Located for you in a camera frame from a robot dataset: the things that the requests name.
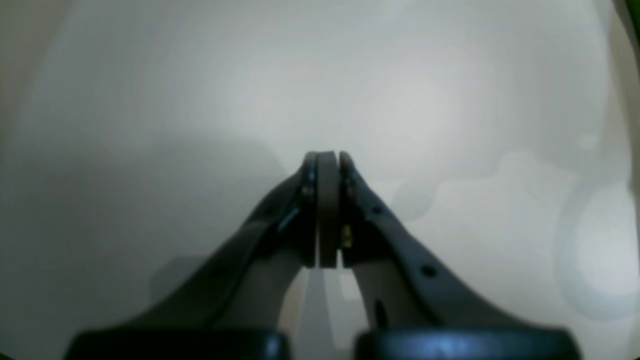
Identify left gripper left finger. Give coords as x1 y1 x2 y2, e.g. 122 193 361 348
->
65 152 319 360

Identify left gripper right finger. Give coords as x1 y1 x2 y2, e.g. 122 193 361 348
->
339 152 582 360

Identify green t-shirt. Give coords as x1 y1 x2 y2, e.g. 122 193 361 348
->
624 0 640 33

